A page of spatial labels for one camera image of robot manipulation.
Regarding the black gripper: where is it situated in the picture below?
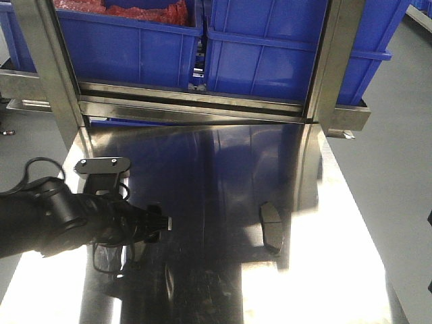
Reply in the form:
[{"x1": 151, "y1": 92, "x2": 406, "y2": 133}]
[{"x1": 62, "y1": 194, "x2": 172, "y2": 250}]

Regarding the grey brake pad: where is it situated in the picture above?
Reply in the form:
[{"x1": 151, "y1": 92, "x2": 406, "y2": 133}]
[{"x1": 259, "y1": 202, "x2": 284, "y2": 255}]

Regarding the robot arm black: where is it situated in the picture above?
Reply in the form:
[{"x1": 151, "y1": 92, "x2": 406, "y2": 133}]
[{"x1": 1, "y1": 177, "x2": 172, "y2": 257}]

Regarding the left blue plastic crate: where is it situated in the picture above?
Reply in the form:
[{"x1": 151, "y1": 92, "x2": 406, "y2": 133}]
[{"x1": 57, "y1": 1, "x2": 203, "y2": 88}]

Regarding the blue plastic crate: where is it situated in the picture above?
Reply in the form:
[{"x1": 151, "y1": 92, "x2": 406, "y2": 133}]
[
  {"x1": 57, "y1": 1, "x2": 203, "y2": 88},
  {"x1": 204, "y1": 1, "x2": 409, "y2": 105}
]

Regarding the right blue plastic crate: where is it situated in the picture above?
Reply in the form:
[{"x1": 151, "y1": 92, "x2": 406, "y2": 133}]
[{"x1": 204, "y1": 1, "x2": 409, "y2": 105}]

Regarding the red mesh bag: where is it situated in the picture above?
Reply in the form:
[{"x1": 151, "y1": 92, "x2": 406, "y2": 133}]
[{"x1": 54, "y1": 1, "x2": 189, "y2": 26}]

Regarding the far-left blue crate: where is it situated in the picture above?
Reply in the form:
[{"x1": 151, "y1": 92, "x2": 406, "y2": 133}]
[{"x1": 1, "y1": 1, "x2": 36, "y2": 72}]

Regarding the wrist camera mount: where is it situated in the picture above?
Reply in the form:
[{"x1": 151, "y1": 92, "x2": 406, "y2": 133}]
[{"x1": 74, "y1": 157, "x2": 131, "y2": 200}]

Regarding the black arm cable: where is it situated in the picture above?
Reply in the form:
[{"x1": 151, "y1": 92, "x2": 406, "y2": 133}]
[{"x1": 0, "y1": 157, "x2": 67, "y2": 195}]

